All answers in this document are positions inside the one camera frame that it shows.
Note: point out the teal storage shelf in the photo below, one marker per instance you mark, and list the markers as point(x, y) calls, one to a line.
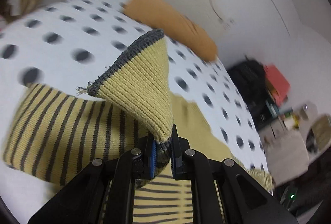
point(266, 113)

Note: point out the white polka dot bed cover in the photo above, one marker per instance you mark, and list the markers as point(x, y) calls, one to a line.
point(83, 25)

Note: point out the round mirror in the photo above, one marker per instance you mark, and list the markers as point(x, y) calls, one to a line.
point(318, 138)

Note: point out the yellow grey striped knit sweater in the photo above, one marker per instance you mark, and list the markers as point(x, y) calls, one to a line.
point(139, 89)

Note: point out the red bag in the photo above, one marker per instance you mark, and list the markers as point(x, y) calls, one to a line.
point(276, 84)

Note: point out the black backpack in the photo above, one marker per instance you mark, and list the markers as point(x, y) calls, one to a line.
point(249, 78)

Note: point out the beige draped chair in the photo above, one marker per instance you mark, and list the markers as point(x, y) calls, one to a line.
point(287, 158)

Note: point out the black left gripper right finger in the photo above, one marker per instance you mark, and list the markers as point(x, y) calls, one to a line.
point(222, 191)

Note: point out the orange quilted pillow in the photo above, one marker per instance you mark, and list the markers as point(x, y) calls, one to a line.
point(158, 14)

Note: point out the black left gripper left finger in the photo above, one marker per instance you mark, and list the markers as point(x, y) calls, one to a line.
point(103, 190)

